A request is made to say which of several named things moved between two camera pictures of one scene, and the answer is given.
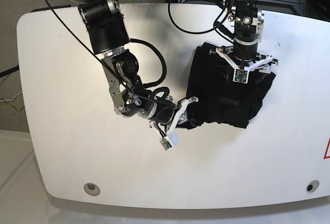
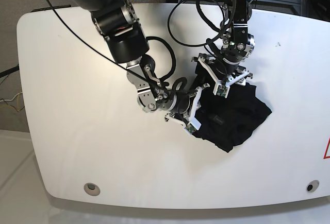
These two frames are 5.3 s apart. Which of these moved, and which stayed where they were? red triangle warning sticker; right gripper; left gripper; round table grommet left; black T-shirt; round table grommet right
Moved: left gripper; right gripper; black T-shirt
Stayed: round table grommet left; round table grommet right; red triangle warning sticker
